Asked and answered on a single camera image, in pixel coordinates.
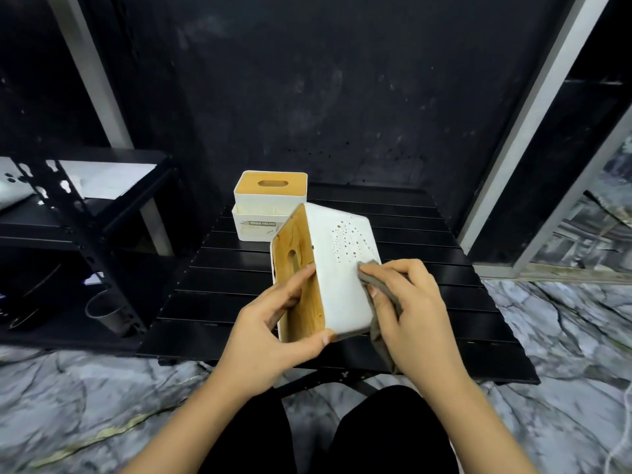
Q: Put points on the person's left hand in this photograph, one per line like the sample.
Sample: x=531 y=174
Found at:
x=252 y=350

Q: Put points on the person's right hand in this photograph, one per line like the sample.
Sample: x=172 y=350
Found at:
x=424 y=335

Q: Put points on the grey cleaning cloth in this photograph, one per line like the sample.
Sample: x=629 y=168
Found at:
x=380 y=340

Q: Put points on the person's left forearm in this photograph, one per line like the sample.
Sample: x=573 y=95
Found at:
x=187 y=429

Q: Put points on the person's black trousers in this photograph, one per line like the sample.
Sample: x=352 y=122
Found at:
x=395 y=434

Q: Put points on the grey metal cup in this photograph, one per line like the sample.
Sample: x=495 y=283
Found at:
x=108 y=313

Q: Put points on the black metal shelf rack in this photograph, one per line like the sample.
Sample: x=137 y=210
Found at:
x=89 y=241

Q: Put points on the white board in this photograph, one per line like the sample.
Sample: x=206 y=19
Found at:
x=113 y=180

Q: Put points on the white handheld controller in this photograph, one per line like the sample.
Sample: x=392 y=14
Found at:
x=12 y=189

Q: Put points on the black table leg frame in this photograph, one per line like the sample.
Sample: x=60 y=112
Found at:
x=311 y=382

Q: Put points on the white door frame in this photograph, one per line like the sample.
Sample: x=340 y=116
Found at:
x=528 y=118

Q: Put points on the white frame post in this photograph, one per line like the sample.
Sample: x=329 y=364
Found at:
x=94 y=78

